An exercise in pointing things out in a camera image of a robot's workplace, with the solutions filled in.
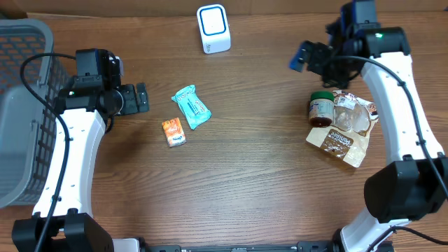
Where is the orange small packet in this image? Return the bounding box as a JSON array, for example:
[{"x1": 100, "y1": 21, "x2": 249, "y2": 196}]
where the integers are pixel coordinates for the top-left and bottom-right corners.
[{"x1": 162, "y1": 118, "x2": 186, "y2": 147}]

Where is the green-lidded jar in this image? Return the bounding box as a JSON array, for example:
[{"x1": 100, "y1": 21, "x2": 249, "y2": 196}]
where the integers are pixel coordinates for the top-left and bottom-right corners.
[{"x1": 309, "y1": 91, "x2": 335, "y2": 127}]

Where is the teal long snack packet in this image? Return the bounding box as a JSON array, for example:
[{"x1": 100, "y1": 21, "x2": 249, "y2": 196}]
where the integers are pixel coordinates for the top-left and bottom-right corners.
[{"x1": 171, "y1": 85, "x2": 211, "y2": 130}]

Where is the beige brown snack pouch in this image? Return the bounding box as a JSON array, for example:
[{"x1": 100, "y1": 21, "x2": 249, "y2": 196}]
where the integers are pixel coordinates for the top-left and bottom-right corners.
[{"x1": 306, "y1": 90, "x2": 379, "y2": 168}]

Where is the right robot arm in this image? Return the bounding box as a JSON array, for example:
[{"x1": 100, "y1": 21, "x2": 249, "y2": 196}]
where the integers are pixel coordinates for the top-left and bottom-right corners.
[{"x1": 290, "y1": 0, "x2": 447, "y2": 251}]

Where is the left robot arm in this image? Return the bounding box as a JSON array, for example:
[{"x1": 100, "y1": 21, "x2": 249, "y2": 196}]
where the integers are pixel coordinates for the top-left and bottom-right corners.
[{"x1": 1, "y1": 49, "x2": 149, "y2": 251}]

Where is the white barcode scanner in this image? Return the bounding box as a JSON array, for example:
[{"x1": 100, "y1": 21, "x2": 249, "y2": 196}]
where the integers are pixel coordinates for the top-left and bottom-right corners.
[{"x1": 197, "y1": 3, "x2": 231, "y2": 55}]

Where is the grey plastic shopping basket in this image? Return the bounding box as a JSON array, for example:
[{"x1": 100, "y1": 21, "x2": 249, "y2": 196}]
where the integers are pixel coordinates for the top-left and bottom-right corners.
[{"x1": 1, "y1": 19, "x2": 69, "y2": 207}]

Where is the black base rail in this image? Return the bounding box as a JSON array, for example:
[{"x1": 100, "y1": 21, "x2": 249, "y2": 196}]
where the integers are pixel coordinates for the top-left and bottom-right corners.
[{"x1": 141, "y1": 241, "x2": 340, "y2": 252}]

